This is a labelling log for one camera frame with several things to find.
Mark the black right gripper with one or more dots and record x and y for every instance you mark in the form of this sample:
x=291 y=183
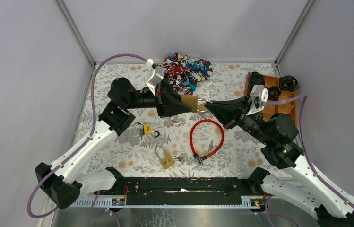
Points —
x=227 y=111

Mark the orange wooden compartment tray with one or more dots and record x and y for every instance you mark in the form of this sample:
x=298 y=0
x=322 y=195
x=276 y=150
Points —
x=272 y=84

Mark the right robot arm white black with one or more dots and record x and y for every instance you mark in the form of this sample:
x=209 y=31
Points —
x=319 y=196

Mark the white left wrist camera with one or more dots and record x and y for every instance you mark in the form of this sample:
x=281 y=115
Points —
x=156 y=76

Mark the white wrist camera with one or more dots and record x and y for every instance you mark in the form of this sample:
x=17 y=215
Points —
x=156 y=76
x=258 y=98

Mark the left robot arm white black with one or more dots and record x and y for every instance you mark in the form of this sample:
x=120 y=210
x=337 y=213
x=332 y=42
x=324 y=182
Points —
x=63 y=181

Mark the dark rolled fabric small centre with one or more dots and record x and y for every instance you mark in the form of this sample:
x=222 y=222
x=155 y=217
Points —
x=274 y=93

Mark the dark rolled fabric top left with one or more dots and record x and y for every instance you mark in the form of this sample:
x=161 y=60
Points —
x=256 y=78

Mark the yellow small padlock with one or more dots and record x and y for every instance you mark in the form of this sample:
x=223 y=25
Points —
x=147 y=131

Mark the silver padlock key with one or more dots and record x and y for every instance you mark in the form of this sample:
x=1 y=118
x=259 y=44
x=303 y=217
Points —
x=181 y=159

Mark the red cable lock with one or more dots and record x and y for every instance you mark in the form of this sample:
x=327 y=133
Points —
x=200 y=136

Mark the brass padlock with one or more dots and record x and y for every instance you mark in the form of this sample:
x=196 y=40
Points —
x=204 y=112
x=193 y=101
x=164 y=157

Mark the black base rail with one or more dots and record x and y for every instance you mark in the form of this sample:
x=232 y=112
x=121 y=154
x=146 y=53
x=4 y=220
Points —
x=159 y=191

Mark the colourful comic print cloth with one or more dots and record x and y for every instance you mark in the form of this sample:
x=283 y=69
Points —
x=184 y=72

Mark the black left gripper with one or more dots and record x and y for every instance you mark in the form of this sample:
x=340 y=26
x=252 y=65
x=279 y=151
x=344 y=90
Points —
x=160 y=102

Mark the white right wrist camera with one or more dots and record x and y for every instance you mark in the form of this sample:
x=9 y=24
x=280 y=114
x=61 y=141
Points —
x=258 y=98

